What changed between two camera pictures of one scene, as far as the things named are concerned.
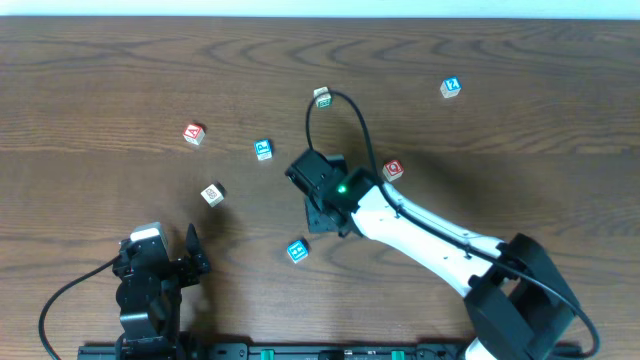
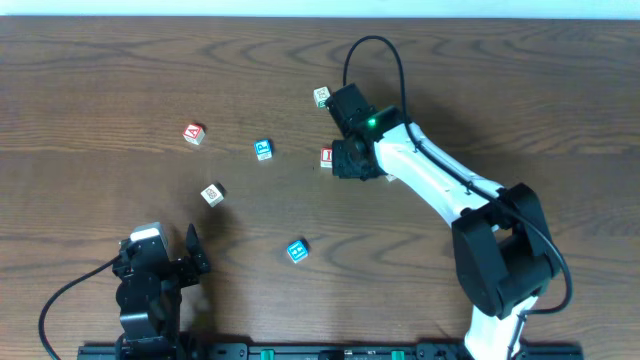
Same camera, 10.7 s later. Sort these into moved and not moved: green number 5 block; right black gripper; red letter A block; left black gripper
Moved: right black gripper
Not moved: green number 5 block; left black gripper; red letter A block
